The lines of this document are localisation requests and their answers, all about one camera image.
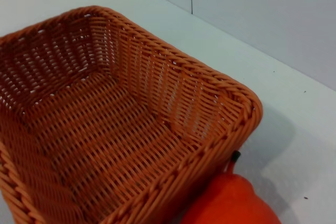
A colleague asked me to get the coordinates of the orange woven plastic basket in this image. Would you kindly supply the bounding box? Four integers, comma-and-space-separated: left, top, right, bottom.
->
0, 5, 263, 224

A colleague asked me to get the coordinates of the orange toy pear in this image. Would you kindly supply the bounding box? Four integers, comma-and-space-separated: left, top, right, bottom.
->
181, 150, 283, 224

